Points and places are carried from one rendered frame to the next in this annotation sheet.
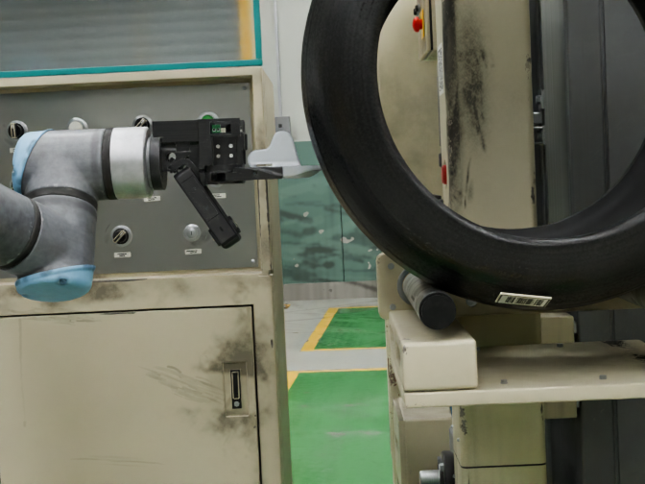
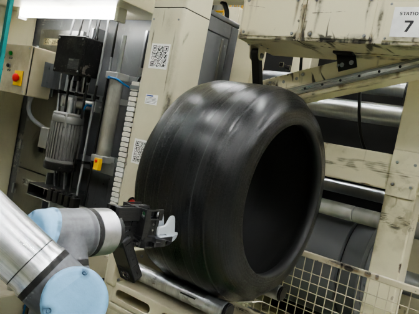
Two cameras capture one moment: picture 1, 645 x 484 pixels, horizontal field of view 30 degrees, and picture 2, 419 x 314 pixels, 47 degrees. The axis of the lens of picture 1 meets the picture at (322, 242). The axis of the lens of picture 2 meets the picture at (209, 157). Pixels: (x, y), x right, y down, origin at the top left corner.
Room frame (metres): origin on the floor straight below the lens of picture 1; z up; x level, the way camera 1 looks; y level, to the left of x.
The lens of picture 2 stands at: (0.85, 0.87, 1.32)
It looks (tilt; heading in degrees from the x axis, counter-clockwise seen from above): 3 degrees down; 305
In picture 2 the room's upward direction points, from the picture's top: 11 degrees clockwise
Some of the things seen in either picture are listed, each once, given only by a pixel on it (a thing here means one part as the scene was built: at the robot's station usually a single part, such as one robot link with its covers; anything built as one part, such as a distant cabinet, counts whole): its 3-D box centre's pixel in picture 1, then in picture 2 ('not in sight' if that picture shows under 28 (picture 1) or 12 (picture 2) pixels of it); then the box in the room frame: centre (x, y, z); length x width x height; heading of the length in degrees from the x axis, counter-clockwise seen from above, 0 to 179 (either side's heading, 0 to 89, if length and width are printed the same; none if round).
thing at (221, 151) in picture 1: (201, 155); (130, 226); (1.52, 0.15, 1.10); 0.12 x 0.08 x 0.09; 89
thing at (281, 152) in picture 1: (284, 155); (169, 228); (1.50, 0.04, 1.09); 0.09 x 0.03 x 0.06; 89
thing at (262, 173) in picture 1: (248, 173); (155, 240); (1.50, 0.09, 1.07); 0.09 x 0.05 x 0.02; 89
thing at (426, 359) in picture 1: (428, 345); (169, 311); (1.59, -0.13, 0.84); 0.36 x 0.09 x 0.06; 179
